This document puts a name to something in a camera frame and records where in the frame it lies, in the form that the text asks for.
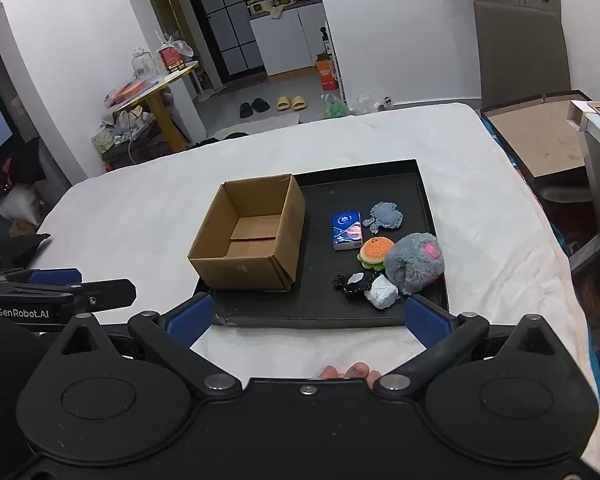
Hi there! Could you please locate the burger plush toy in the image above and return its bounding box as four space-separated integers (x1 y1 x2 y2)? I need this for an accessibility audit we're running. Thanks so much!
357 236 396 272

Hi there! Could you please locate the green plastic bag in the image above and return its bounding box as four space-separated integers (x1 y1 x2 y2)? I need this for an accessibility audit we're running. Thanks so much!
322 93 351 119

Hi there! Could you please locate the flat brown cardboard lid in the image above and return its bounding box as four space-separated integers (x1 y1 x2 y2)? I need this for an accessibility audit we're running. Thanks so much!
480 89 594 182

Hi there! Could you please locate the black tray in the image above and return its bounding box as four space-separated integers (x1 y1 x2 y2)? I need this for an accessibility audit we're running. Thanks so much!
192 159 450 330

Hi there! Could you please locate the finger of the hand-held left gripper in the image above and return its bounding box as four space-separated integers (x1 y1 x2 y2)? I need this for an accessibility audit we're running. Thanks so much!
0 268 84 287
0 279 137 312

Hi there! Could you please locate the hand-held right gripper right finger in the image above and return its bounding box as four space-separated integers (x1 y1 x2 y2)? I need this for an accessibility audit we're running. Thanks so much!
372 294 557 394

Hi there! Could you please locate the blue tissue packet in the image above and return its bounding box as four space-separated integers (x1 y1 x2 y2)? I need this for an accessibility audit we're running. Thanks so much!
331 211 364 252

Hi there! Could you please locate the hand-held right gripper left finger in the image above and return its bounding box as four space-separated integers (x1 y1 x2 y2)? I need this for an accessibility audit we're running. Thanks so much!
57 294 243 394

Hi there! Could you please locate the small blue-grey plush toy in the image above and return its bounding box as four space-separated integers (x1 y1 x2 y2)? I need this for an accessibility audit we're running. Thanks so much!
364 202 405 235

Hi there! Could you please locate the grey chair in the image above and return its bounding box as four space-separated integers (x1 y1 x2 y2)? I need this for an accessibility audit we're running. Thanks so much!
473 0 572 109

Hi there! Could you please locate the black and white plush toy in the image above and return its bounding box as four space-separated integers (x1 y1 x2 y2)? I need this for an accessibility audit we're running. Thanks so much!
331 271 376 300

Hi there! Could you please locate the red canister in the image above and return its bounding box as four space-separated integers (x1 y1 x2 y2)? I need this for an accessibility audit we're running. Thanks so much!
158 42 185 74

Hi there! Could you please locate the grey fluffy plush toy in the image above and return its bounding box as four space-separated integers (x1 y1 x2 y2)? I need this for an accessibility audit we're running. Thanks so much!
383 232 444 296

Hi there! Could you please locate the clear plastic bag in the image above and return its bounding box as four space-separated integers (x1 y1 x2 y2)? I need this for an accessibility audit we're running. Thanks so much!
352 90 382 116

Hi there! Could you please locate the white cabinet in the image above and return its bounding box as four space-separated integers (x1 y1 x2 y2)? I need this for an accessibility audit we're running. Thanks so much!
249 2 329 77

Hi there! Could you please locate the person's right hand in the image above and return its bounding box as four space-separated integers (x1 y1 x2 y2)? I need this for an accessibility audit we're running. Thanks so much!
318 362 383 387

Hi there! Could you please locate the grey doormat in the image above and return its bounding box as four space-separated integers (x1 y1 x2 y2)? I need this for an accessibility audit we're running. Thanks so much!
214 111 301 139

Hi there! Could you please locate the white side table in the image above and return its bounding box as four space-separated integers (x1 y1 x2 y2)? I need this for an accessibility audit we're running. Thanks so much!
567 100 600 262

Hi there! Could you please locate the pile of clutter under table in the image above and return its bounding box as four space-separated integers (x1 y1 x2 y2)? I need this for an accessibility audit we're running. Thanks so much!
91 104 157 162

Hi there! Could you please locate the cluttered wooden shelf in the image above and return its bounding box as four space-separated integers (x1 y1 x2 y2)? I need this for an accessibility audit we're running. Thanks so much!
102 61 201 154

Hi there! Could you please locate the glass jar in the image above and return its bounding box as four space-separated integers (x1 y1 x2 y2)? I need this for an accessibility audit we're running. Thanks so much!
131 46 159 84

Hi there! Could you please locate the orange carton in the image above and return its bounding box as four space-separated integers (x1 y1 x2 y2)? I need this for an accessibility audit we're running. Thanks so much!
314 53 339 92

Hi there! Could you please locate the white soft packet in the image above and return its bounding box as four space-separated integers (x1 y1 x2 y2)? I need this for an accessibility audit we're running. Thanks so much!
365 276 400 310

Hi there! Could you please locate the brown cardboard box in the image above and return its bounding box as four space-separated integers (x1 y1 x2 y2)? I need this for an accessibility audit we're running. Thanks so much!
187 174 307 292

